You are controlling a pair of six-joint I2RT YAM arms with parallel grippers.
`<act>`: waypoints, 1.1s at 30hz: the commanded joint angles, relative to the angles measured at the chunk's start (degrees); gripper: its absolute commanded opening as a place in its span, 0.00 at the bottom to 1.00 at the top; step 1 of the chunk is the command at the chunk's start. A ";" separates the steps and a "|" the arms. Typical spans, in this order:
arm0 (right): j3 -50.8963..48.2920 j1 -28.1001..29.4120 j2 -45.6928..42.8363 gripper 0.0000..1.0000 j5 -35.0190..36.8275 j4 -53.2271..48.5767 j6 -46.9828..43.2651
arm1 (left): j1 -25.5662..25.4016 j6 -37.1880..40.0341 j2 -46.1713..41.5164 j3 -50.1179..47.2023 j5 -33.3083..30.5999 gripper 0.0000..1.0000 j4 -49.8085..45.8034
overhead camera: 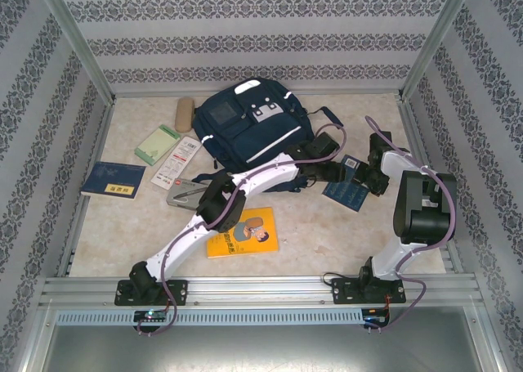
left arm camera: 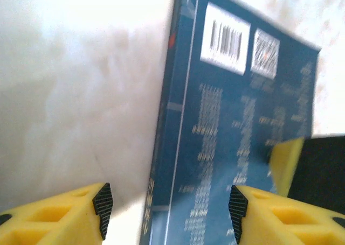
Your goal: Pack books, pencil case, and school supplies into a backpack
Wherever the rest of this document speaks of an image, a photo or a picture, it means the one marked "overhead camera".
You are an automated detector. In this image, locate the dark book with white print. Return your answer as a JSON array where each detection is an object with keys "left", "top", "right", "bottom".
[{"left": 321, "top": 154, "right": 371, "bottom": 213}]

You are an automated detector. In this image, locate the navy blue backpack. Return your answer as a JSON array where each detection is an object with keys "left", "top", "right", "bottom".
[{"left": 190, "top": 77, "right": 344, "bottom": 194}]

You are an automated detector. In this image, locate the yellow cartoon cover book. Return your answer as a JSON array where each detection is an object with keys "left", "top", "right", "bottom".
[{"left": 206, "top": 207, "right": 280, "bottom": 259}]

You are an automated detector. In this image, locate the grey pen gift box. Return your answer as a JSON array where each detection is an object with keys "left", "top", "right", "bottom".
[{"left": 165, "top": 177, "right": 210, "bottom": 208}]

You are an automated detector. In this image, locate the white red stationery blister pack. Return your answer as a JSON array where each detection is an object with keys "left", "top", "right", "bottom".
[{"left": 150, "top": 136, "right": 202, "bottom": 190}]

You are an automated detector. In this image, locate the tan oval pencil case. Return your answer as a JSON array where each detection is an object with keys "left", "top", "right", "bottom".
[{"left": 174, "top": 96, "right": 195, "bottom": 132}]

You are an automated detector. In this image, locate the green notepad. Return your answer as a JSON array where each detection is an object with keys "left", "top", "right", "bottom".
[{"left": 133, "top": 124, "right": 181, "bottom": 167}]

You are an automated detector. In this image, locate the blue book with yellow label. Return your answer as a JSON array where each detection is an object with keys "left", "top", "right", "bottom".
[{"left": 80, "top": 161, "right": 147, "bottom": 200}]

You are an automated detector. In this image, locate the grey sheet metal panel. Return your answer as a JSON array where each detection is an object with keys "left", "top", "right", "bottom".
[{"left": 40, "top": 325, "right": 498, "bottom": 372}]

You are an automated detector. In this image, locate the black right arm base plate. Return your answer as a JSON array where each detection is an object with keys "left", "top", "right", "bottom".
[{"left": 331, "top": 276, "right": 406, "bottom": 307}]

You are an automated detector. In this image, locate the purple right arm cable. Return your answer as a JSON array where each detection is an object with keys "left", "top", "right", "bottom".
[{"left": 364, "top": 115, "right": 457, "bottom": 332}]

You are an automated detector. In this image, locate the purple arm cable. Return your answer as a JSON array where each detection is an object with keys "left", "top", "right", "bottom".
[
  {"left": 364, "top": 115, "right": 457, "bottom": 332},
  {"left": 136, "top": 122, "right": 348, "bottom": 338}
]

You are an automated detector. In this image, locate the wide aluminium mounting rail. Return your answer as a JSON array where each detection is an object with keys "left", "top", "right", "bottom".
[{"left": 38, "top": 276, "right": 479, "bottom": 307}]

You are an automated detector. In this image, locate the aluminium corner post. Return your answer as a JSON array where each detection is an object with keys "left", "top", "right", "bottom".
[
  {"left": 396, "top": 0, "right": 479, "bottom": 103},
  {"left": 32, "top": 0, "right": 118, "bottom": 105}
]

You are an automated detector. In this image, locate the slotted grey cable duct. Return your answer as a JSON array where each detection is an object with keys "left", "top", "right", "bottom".
[{"left": 55, "top": 309, "right": 367, "bottom": 326}]

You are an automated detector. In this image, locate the thin aluminium frame rail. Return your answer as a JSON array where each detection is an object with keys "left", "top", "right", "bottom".
[{"left": 112, "top": 88, "right": 405, "bottom": 100}]

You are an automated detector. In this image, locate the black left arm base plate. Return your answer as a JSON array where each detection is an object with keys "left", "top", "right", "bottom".
[{"left": 114, "top": 279, "right": 190, "bottom": 307}]

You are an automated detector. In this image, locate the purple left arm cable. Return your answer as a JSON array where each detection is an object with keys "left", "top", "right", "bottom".
[{"left": 136, "top": 122, "right": 348, "bottom": 338}]

